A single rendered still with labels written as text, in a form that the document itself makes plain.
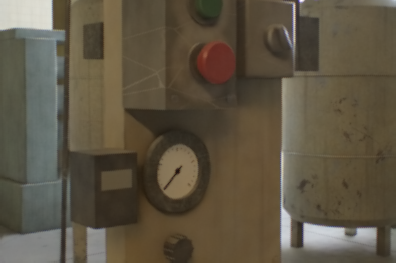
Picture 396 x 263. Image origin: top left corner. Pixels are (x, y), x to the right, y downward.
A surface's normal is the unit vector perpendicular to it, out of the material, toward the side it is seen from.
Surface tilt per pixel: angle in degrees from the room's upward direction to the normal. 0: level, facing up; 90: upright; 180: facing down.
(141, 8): 90
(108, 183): 90
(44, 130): 90
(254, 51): 90
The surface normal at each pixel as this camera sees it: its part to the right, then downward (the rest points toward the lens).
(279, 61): 0.62, 0.04
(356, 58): -0.03, 0.04
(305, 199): -0.73, 0.03
